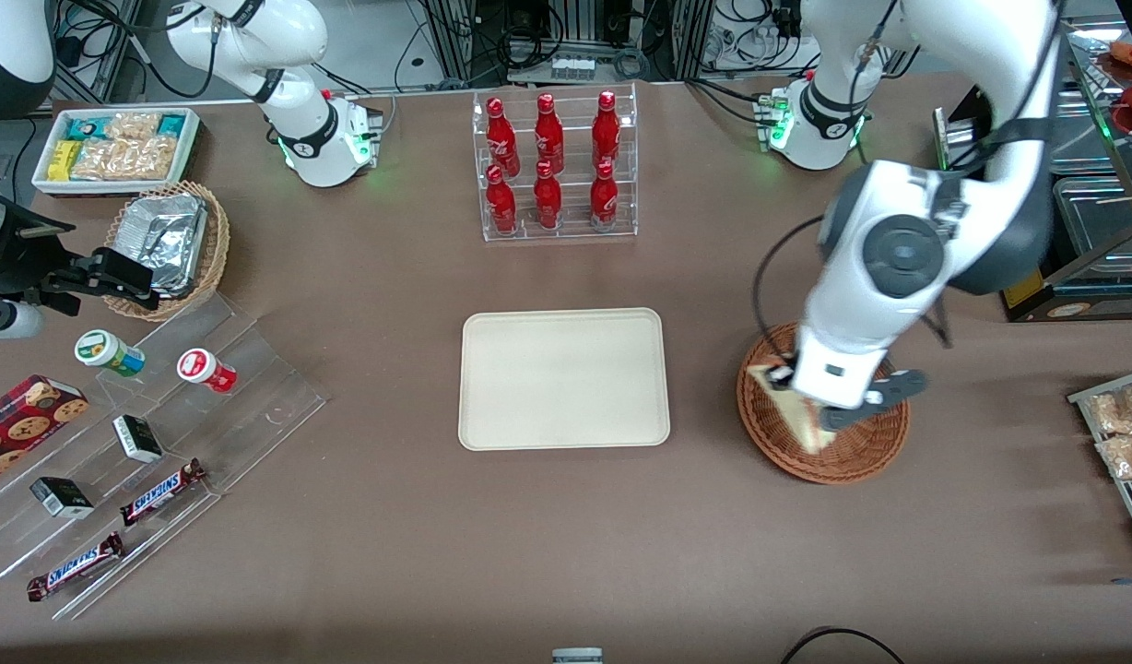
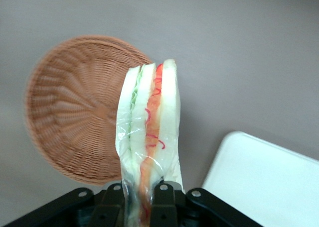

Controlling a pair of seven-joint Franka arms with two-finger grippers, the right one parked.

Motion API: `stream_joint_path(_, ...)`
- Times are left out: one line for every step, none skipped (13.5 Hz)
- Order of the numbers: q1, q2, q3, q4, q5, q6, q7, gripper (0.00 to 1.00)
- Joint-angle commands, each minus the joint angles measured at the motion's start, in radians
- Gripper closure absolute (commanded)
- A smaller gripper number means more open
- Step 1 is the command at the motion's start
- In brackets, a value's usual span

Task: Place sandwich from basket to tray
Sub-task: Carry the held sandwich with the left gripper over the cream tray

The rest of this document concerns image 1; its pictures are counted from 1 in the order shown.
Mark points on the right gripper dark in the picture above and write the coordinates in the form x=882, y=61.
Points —
x=33, y=267

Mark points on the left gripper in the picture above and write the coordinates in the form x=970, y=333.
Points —
x=783, y=380

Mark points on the triangular sandwich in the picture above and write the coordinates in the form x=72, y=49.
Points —
x=792, y=410

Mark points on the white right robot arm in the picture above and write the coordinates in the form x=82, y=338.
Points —
x=299, y=129

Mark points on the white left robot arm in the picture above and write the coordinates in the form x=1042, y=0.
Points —
x=902, y=254

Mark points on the brown wicker basket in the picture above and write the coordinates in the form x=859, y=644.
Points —
x=861, y=456

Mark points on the light wicker basket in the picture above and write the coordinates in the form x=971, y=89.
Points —
x=218, y=249

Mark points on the cream rectangular tray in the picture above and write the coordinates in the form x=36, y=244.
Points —
x=563, y=378

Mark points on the steel tray with red food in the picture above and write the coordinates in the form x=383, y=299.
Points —
x=1105, y=46

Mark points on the green lid snack cup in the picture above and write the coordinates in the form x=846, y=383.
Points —
x=100, y=349

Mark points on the aluminium foil containers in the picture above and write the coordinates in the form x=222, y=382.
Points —
x=165, y=235

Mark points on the white plastic snack bin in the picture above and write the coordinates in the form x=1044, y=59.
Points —
x=114, y=188

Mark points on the large clear cracker bag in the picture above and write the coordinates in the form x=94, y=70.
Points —
x=123, y=159

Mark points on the yellow snack packet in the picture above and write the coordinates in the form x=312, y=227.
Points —
x=64, y=159

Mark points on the red lid snack cup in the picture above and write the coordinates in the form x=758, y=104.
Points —
x=199, y=367

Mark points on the teal snack packet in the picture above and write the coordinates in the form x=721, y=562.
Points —
x=87, y=127

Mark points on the red cookie box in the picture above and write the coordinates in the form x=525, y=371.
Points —
x=22, y=424

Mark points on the small clear cracker bag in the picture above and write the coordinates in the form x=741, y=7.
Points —
x=135, y=124

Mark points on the small dark box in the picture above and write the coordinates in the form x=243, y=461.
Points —
x=137, y=438
x=61, y=498

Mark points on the clear acrylic stepped display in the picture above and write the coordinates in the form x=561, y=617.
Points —
x=253, y=415

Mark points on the yellow emergency stop box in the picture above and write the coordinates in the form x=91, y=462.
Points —
x=1022, y=293

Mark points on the Snickers chocolate bar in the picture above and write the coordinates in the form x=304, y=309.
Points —
x=76, y=566
x=160, y=492

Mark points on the silver box with green light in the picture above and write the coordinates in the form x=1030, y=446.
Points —
x=958, y=138

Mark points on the black food warmer cabinet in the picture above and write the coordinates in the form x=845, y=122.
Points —
x=1101, y=300

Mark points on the clear bag of snacks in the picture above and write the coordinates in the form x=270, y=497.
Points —
x=1119, y=410
x=1128, y=455

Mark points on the red soda bottle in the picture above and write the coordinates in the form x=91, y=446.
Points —
x=604, y=198
x=501, y=205
x=501, y=138
x=606, y=129
x=548, y=201
x=548, y=134

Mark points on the clear acrylic bottle rack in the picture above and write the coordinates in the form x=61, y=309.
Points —
x=575, y=235

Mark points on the steel food pan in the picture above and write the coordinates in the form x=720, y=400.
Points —
x=1096, y=217
x=1087, y=138

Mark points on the grey object at table edge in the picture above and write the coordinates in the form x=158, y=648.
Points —
x=577, y=657

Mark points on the white power strip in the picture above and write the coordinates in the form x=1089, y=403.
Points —
x=572, y=67

